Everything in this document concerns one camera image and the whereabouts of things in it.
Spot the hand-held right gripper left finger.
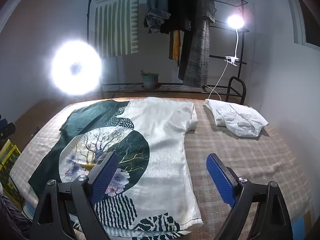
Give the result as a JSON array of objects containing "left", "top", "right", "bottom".
[{"left": 29, "top": 152, "right": 118, "bottom": 240}]

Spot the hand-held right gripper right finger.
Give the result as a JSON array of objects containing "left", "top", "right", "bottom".
[{"left": 206, "top": 154, "right": 293, "bottom": 240}]

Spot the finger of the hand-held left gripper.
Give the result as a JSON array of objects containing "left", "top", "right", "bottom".
[{"left": 0, "top": 116, "right": 16, "bottom": 143}]

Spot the white green tree print t-shirt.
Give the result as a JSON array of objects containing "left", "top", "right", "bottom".
[{"left": 28, "top": 96, "right": 204, "bottom": 240}]

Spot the yellow green patterned box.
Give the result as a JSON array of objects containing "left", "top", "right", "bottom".
[{"left": 0, "top": 139, "right": 25, "bottom": 207}]

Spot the white folded garment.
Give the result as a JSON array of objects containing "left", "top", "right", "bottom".
[{"left": 204, "top": 98, "right": 269, "bottom": 138}]

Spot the dark striped cloth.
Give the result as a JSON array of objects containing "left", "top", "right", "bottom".
[{"left": 0, "top": 195, "right": 34, "bottom": 240}]

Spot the green potted plant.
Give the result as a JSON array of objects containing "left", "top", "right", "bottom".
[{"left": 140, "top": 69, "right": 160, "bottom": 89}]

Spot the grey plaid coat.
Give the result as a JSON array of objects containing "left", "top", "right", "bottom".
[{"left": 182, "top": 0, "right": 217, "bottom": 87}]

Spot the white clip lamp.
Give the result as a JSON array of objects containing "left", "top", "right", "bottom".
[{"left": 225, "top": 15, "right": 245, "bottom": 67}]

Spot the yellow hanging garment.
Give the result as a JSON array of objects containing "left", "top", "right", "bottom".
[{"left": 169, "top": 30, "right": 181, "bottom": 67}]

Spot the black hanging garment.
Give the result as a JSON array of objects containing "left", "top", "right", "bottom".
[{"left": 160, "top": 0, "right": 200, "bottom": 34}]

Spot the blue denim jacket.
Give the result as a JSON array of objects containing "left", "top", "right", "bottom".
[{"left": 144, "top": 0, "right": 172, "bottom": 34}]

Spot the round ring light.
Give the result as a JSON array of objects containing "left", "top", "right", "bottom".
[{"left": 50, "top": 40, "right": 102, "bottom": 96}]

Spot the black metal bed rail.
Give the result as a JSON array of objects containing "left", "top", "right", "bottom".
[{"left": 226, "top": 76, "right": 247, "bottom": 105}]

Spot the green striped wall cloth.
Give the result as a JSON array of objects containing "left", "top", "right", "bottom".
[{"left": 94, "top": 0, "right": 142, "bottom": 58}]

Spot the window frame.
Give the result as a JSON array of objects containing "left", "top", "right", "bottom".
[{"left": 284, "top": 0, "right": 320, "bottom": 48}]

